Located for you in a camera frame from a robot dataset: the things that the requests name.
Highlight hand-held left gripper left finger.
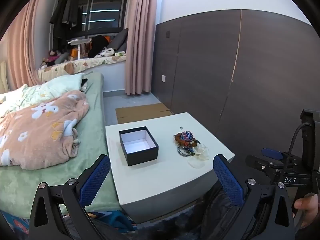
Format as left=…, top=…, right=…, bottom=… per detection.
left=29, top=154, right=111, bottom=240

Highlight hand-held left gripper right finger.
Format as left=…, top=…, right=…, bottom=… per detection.
left=213, top=154, right=297, bottom=240

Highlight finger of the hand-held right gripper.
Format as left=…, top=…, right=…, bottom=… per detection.
left=261, top=148, right=285, bottom=159
left=245, top=155, right=272, bottom=173

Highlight translucent white bangle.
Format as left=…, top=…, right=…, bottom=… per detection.
left=188, top=156, right=206, bottom=168
left=194, top=142, right=210, bottom=161

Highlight black jewelry box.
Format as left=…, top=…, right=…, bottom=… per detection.
left=119, top=126, right=159, bottom=167

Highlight blue and white bracelet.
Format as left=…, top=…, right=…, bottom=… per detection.
left=177, top=145, right=195, bottom=157

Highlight blue colourful bead bracelet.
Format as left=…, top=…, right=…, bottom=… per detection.
left=180, top=130, right=193, bottom=142

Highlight brown wooden bead bracelet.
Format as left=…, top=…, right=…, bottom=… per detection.
left=174, top=132, right=200, bottom=147

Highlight person's right hand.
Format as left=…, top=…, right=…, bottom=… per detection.
left=292, top=194, right=320, bottom=229

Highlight person's dark trouser leg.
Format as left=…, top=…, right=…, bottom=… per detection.
left=200, top=187, right=250, bottom=240

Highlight blue printed cloth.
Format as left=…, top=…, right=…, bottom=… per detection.
left=0, top=209, right=137, bottom=240

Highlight white table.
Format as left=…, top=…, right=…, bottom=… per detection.
left=105, top=112, right=235, bottom=224

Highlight bed with green sheet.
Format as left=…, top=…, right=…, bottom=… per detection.
left=0, top=72, right=123, bottom=218

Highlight peach duck print blanket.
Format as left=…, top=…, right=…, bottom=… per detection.
left=0, top=90, right=90, bottom=170

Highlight flat cardboard sheet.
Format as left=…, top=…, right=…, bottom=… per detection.
left=115, top=103, right=173, bottom=125

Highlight pale green quilt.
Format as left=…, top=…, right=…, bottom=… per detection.
left=0, top=73, right=85, bottom=118

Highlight printed window seat cushion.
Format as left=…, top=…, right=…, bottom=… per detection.
left=37, top=55, right=127, bottom=83

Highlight white spotted plush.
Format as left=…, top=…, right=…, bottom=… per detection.
left=95, top=47, right=115, bottom=58

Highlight plush toys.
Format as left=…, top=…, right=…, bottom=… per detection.
left=41, top=50, right=69, bottom=67

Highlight black bag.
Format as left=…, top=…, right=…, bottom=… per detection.
left=88, top=35, right=108, bottom=58

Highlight white desk lamp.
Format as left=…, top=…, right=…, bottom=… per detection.
left=67, top=39, right=92, bottom=60

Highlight grey pillow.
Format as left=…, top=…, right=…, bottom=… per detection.
left=107, top=28, right=129, bottom=52

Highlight pink curtain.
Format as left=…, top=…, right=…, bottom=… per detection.
left=125, top=0, right=164, bottom=96
left=6, top=0, right=43, bottom=90

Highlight hanging dark clothes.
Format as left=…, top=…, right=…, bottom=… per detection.
left=49, top=0, right=83, bottom=47

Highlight dark framed window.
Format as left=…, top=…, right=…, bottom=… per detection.
left=54, top=0, right=129, bottom=38

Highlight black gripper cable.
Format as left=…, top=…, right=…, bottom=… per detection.
left=286, top=124, right=309, bottom=230

